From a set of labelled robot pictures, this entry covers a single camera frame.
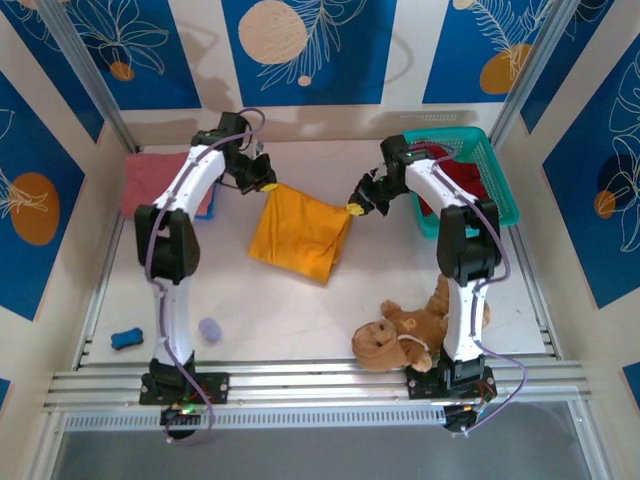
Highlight orange t-shirt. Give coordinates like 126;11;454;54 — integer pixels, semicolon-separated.
248;182;355;287

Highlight blue folded t-shirt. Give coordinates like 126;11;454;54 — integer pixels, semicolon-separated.
196;185;217;222

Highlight red t-shirt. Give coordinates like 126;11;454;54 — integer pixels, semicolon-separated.
414;144;489;216

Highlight pink folded t-shirt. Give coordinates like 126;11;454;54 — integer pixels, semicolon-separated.
123;152;214;220

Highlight teal plastic basket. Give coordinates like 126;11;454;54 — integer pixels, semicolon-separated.
402;126;520;240

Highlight brown teddy bear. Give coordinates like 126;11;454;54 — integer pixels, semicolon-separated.
351;272;492;374

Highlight lilac egg-shaped toy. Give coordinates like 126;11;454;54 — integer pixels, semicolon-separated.
198;316;224;344

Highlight blue bone toy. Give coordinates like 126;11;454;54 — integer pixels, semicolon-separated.
110;327;145;351

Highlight black controller box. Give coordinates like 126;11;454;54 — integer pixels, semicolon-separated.
159;403;202;427

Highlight aluminium frame post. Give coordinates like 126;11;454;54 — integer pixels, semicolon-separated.
487;0;576;146
37;0;143;154

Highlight aluminium front frame rails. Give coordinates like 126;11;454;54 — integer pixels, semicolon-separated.
42;357;596;415

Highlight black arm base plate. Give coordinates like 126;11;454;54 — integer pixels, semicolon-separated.
407;367;497;402
138;370;231;406

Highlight slotted grey cable duct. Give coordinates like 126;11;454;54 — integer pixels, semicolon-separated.
63;403;449;432

